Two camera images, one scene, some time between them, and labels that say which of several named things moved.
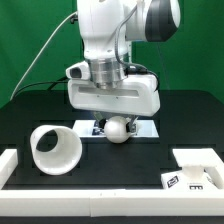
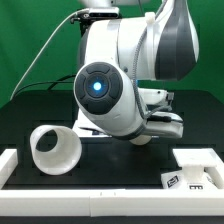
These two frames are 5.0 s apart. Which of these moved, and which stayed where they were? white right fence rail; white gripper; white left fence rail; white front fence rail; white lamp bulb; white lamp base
Moved: white gripper; white lamp bulb
Stayed: white lamp base; white front fence rail; white left fence rail; white right fence rail
